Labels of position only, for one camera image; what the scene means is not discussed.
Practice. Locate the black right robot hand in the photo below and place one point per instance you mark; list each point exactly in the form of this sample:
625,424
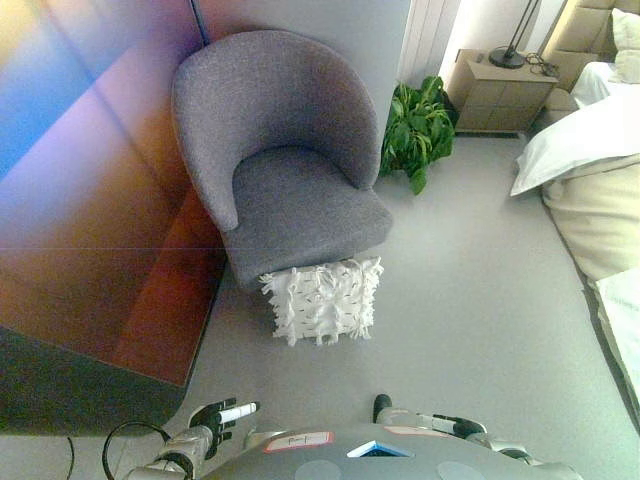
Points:
415,421

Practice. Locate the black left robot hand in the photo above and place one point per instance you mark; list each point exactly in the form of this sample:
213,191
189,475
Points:
216,417

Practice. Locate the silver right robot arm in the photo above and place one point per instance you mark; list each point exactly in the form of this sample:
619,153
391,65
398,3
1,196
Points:
520,452

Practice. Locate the white fringed pillow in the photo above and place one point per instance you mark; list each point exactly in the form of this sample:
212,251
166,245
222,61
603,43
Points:
322,301

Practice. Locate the cream bed pillow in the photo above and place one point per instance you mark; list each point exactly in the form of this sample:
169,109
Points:
626,42

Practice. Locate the grey robot torso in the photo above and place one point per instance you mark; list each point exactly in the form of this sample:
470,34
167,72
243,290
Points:
360,452

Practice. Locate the white folded sheet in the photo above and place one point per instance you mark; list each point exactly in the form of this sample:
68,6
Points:
622,320

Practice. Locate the grey fabric tub armchair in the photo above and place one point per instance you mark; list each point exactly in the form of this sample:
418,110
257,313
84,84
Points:
285,150

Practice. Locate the beige upholstered bed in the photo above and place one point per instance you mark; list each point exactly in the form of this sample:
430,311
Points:
600,200

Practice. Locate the green potted plant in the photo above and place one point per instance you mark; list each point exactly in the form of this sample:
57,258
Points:
417,125

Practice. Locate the white bed duvet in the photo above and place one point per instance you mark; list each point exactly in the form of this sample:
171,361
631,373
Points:
582,135

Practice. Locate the beige wooden nightstand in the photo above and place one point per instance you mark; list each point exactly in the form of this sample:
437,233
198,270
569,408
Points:
500,97

